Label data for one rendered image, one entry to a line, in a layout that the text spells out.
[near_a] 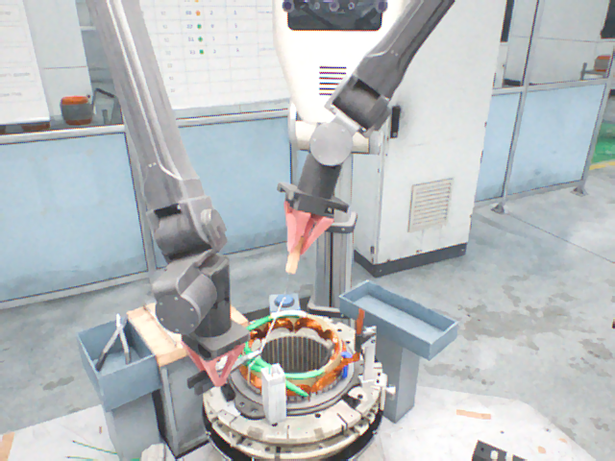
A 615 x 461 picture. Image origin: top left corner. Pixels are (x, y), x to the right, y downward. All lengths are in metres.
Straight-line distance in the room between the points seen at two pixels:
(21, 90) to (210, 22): 1.01
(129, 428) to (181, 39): 2.19
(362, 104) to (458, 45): 2.46
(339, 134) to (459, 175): 2.79
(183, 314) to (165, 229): 0.12
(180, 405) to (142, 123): 0.65
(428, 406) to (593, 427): 1.39
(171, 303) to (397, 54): 0.43
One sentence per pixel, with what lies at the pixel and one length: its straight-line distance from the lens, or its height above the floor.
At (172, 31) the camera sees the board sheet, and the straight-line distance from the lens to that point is 2.90.
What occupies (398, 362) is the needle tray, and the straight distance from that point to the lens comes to 1.13.
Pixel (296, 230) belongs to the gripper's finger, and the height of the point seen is 1.37.
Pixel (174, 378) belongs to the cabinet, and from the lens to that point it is 1.07.
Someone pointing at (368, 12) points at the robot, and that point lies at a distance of 1.08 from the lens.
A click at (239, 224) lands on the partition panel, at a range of 3.29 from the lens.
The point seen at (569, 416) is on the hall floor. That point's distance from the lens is 2.62.
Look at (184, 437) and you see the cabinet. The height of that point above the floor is 0.82.
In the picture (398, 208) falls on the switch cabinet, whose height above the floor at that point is 0.49.
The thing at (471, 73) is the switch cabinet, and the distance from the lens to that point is 3.26.
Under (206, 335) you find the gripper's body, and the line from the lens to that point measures 0.71.
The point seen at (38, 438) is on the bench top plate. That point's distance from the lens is 1.36.
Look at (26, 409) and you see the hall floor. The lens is 2.71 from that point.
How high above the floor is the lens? 1.68
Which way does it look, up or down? 26 degrees down
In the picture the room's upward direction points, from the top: straight up
